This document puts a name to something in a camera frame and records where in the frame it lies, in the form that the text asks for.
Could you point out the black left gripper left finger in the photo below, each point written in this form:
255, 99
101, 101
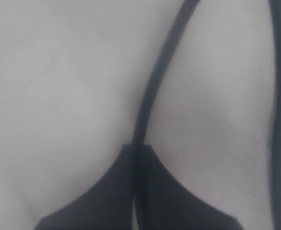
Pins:
105, 206

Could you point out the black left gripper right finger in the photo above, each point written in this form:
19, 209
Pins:
162, 203

